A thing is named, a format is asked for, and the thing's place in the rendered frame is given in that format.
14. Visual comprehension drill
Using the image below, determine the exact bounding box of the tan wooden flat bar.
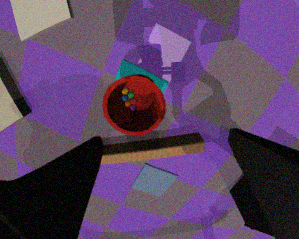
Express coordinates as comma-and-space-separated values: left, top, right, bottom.
101, 132, 205, 164

